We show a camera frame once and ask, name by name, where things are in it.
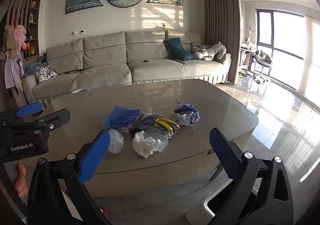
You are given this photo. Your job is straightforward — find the dark plastic bag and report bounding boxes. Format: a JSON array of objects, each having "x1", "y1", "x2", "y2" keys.
[{"x1": 134, "y1": 112, "x2": 160, "y2": 130}]

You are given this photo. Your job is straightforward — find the tan garment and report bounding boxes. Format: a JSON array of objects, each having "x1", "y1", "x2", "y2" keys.
[{"x1": 0, "y1": 25, "x2": 15, "y2": 61}]

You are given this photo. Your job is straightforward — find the wooden shelf unit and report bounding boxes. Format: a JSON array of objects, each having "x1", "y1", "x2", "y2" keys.
[{"x1": 25, "y1": 0, "x2": 42, "y2": 60}]

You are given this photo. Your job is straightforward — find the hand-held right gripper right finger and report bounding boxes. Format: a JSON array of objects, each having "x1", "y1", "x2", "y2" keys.
[{"x1": 209, "y1": 127, "x2": 294, "y2": 225}]

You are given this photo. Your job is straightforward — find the sheer white curtain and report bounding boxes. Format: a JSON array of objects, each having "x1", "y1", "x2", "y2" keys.
[{"x1": 296, "y1": 15, "x2": 320, "y2": 98}]

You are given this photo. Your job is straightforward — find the floral black white pillow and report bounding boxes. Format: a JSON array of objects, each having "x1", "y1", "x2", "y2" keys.
[
  {"x1": 34, "y1": 66, "x2": 58, "y2": 84},
  {"x1": 190, "y1": 43, "x2": 211, "y2": 54}
]

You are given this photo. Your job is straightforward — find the white plush toy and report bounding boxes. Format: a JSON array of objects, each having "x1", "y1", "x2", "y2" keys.
[{"x1": 192, "y1": 41, "x2": 227, "y2": 62}]

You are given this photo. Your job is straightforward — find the white crumpled tissue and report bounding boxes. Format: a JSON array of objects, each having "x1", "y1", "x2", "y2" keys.
[{"x1": 132, "y1": 130, "x2": 163, "y2": 158}]

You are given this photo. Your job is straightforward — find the large window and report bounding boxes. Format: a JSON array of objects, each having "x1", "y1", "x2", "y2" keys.
[{"x1": 256, "y1": 9, "x2": 307, "y2": 78}]

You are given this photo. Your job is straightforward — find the wooden slatted partition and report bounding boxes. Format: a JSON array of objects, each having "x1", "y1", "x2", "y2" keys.
[{"x1": 5, "y1": 0, "x2": 33, "y2": 106}]

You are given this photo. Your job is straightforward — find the clear plastic box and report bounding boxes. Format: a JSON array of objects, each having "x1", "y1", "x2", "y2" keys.
[{"x1": 147, "y1": 129, "x2": 169, "y2": 152}]

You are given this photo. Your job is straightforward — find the clear crumpled plastic bag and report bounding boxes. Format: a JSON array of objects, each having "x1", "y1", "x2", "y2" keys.
[{"x1": 107, "y1": 129, "x2": 125, "y2": 154}]

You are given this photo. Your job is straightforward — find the blue mesh bag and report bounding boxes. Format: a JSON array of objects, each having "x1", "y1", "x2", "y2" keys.
[{"x1": 104, "y1": 106, "x2": 140, "y2": 127}]

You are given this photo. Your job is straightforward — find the yellow balloons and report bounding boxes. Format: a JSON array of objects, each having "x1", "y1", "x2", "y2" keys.
[{"x1": 154, "y1": 118, "x2": 181, "y2": 130}]

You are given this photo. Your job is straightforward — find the colourful crumpled wrapper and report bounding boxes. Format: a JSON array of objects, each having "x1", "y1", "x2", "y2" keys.
[{"x1": 174, "y1": 101, "x2": 200, "y2": 126}]

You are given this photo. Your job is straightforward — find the blue cloth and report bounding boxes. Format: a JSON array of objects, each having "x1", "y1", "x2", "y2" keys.
[{"x1": 24, "y1": 61, "x2": 48, "y2": 76}]

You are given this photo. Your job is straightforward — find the lilac garment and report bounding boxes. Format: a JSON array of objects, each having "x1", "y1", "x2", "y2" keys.
[{"x1": 4, "y1": 49, "x2": 25, "y2": 89}]

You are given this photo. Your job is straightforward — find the pink jacket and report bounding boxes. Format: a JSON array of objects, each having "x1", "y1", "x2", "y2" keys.
[{"x1": 14, "y1": 25, "x2": 27, "y2": 49}]

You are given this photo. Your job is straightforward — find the grey swivel chair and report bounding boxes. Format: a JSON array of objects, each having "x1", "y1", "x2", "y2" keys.
[{"x1": 254, "y1": 51, "x2": 273, "y2": 79}]

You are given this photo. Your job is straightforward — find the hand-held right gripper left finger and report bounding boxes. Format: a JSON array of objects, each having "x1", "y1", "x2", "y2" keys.
[{"x1": 27, "y1": 129, "x2": 112, "y2": 225}]

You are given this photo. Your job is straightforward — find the grey curtain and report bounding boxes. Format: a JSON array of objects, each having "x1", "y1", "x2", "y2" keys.
[{"x1": 202, "y1": 0, "x2": 242, "y2": 84}]

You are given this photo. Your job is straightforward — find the white plastic bin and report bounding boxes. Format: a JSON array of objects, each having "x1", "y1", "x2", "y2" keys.
[{"x1": 184, "y1": 190, "x2": 242, "y2": 225}]

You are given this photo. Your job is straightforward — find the person's left hand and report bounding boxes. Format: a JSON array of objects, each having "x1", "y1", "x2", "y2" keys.
[{"x1": 14, "y1": 161, "x2": 29, "y2": 198}]

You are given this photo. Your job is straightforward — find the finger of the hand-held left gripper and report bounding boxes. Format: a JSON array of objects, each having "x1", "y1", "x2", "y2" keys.
[
  {"x1": 7, "y1": 108, "x2": 71, "y2": 133},
  {"x1": 0, "y1": 102, "x2": 43, "y2": 126}
]

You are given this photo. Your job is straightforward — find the black charging cable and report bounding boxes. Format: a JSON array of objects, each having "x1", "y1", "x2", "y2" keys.
[{"x1": 60, "y1": 31, "x2": 87, "y2": 75}]

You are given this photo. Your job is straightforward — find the light grey sofa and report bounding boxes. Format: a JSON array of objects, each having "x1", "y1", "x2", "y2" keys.
[{"x1": 21, "y1": 29, "x2": 232, "y2": 106}]

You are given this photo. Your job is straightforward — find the teal pillow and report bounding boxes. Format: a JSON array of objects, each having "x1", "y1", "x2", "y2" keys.
[{"x1": 164, "y1": 38, "x2": 198, "y2": 61}]

